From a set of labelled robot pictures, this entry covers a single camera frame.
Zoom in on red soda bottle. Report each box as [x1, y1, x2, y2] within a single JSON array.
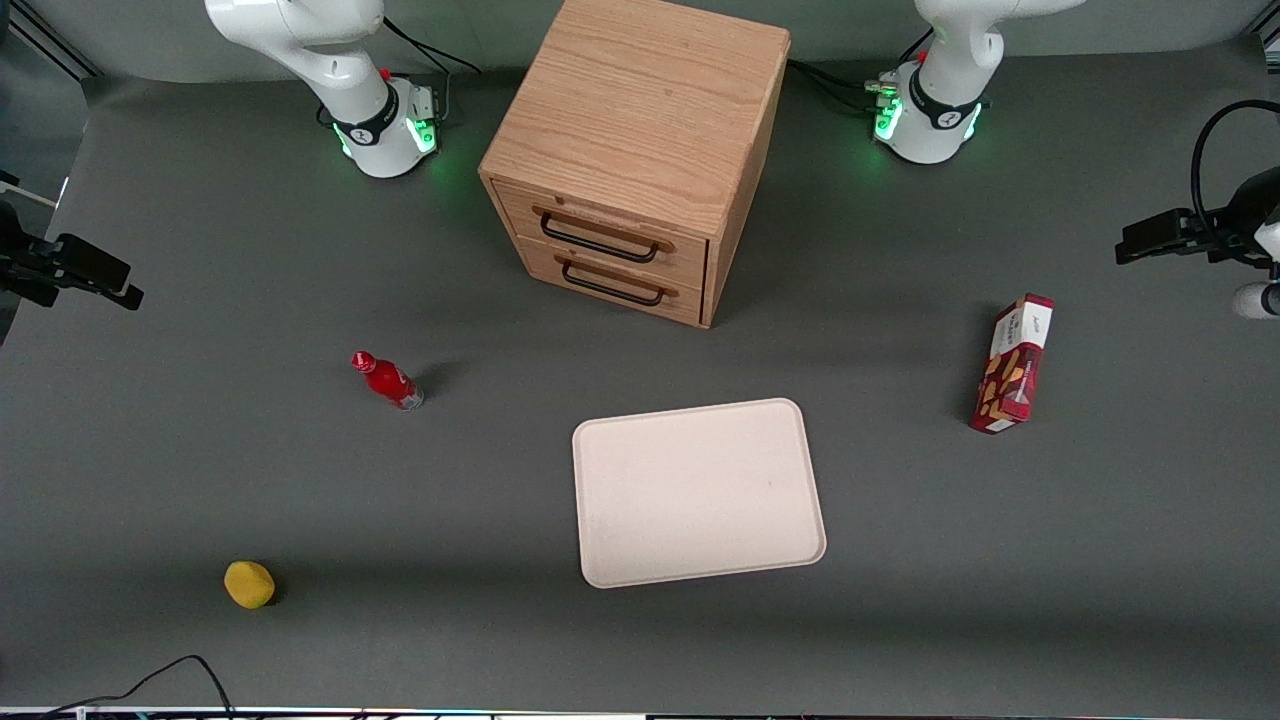
[[350, 350, 426, 412]]

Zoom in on black cable at table edge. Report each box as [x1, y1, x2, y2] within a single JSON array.
[[35, 654, 237, 719]]

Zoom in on beige rectangular tray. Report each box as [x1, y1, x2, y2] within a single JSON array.
[[571, 397, 828, 590]]

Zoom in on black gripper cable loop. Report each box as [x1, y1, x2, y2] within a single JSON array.
[[1189, 98, 1280, 246]]

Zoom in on wooden drawer cabinet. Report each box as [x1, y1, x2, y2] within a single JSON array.
[[478, 0, 792, 330]]

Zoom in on yellow lemon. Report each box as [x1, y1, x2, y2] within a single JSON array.
[[223, 560, 277, 610]]

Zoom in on black drawer handle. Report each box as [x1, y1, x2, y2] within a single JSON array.
[[532, 204, 675, 265], [554, 254, 679, 308]]

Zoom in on red cookie box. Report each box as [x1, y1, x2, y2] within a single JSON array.
[[967, 293, 1055, 436]]

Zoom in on wooden drawer front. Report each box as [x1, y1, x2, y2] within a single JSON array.
[[514, 235, 706, 328], [492, 179, 710, 293]]

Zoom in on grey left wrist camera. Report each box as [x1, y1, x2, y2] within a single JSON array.
[[1231, 282, 1280, 321]]

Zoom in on black arm base cables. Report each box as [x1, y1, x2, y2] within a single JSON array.
[[786, 28, 935, 113], [316, 15, 483, 126]]

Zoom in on black left arm base cables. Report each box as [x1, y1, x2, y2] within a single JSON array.
[[786, 28, 935, 113]]

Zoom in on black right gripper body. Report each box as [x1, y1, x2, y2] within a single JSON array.
[[0, 198, 61, 301]]

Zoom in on black right arm base cables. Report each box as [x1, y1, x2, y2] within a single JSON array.
[[316, 15, 483, 126]]

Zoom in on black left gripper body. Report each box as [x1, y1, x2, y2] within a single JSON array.
[[1188, 168, 1280, 269]]

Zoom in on aluminium frame rail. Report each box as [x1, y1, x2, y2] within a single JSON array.
[[0, 0, 103, 83]]

